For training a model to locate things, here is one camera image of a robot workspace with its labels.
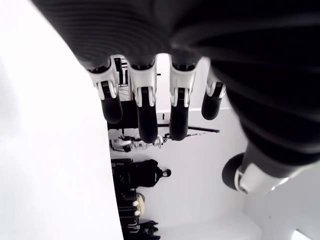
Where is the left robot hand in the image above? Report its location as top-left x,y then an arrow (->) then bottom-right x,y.
29,0 -> 320,195

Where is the black tripod stand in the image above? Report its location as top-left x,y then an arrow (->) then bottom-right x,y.
156,123 -> 221,141

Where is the black cabinet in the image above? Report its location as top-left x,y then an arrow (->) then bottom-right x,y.
119,99 -> 140,130

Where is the silver humanoid robot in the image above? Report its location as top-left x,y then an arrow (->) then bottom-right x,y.
109,134 -> 168,153

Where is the seated person in black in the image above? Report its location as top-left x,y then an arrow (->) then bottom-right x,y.
134,159 -> 172,189

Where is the black chair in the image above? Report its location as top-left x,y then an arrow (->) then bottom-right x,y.
110,158 -> 137,191

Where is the beige bag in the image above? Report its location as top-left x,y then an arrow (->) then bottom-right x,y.
134,191 -> 146,216

